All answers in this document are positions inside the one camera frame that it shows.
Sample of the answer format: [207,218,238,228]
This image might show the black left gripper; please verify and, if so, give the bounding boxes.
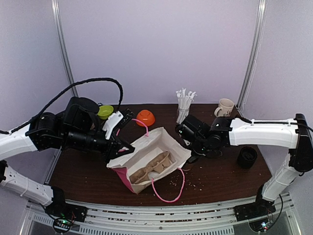
[62,128,134,164]

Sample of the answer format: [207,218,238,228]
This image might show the paper cakes bag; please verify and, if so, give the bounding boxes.
[107,127,191,203]

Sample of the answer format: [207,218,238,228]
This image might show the single cardboard cup carrier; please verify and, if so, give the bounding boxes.
[129,151,173,184]

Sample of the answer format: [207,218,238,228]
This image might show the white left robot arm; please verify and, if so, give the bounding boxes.
[0,97,134,221]

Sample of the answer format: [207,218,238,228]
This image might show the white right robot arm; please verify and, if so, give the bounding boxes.
[175,114,313,220]

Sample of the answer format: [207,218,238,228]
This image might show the green plastic bowl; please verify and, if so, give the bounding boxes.
[97,105,114,120]

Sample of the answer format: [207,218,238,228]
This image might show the orange plastic bowl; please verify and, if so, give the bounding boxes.
[136,110,156,127]

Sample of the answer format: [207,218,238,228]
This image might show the stack of black lids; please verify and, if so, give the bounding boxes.
[237,146,257,169]

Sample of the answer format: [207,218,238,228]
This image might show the white stirrers in holder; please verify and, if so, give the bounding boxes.
[176,88,197,124]

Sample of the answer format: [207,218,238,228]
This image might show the white ceramic mug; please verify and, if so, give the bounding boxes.
[214,98,235,117]

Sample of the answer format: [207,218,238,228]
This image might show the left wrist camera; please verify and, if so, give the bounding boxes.
[102,108,134,140]

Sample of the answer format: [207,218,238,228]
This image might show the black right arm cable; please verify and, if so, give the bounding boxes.
[241,117,313,133]

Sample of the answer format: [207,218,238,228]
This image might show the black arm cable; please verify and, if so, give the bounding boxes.
[0,77,123,134]
[241,117,313,133]

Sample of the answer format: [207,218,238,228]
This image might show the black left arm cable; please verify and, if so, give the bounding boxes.
[0,77,123,134]

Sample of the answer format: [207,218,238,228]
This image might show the right aluminium frame post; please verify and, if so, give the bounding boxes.
[237,0,267,112]

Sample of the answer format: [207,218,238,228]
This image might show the aluminium frame post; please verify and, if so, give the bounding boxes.
[51,0,74,85]
[237,0,267,112]

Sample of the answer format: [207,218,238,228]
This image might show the left aluminium frame post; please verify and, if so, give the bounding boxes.
[51,0,74,85]

